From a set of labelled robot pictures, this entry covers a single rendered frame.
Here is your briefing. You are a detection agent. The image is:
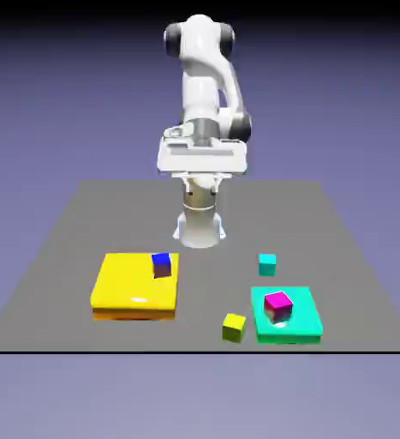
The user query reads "small blue cube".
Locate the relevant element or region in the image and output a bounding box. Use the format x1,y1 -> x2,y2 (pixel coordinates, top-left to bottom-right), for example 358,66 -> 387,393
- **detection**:
151,252 -> 172,280

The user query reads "small magenta cube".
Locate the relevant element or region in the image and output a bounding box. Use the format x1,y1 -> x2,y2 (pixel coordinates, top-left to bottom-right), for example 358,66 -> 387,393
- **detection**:
263,290 -> 295,325

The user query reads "large yellow box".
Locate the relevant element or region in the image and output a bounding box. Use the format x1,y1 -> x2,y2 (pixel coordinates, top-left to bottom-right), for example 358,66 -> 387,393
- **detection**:
89,252 -> 180,322

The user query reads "large cyan box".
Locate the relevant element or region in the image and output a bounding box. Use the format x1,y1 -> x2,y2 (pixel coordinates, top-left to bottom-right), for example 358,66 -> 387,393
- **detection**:
249,286 -> 324,345

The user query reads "small yellow cube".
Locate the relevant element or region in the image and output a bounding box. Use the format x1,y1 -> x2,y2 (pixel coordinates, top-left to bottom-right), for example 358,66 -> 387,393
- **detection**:
221,312 -> 248,344

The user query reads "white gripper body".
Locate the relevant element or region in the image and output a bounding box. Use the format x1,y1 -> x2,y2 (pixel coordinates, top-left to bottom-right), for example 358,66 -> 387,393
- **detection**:
156,135 -> 248,180

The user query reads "small cyan cube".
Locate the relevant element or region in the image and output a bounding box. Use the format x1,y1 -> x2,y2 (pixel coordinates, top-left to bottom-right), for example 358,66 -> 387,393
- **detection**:
258,253 -> 277,278

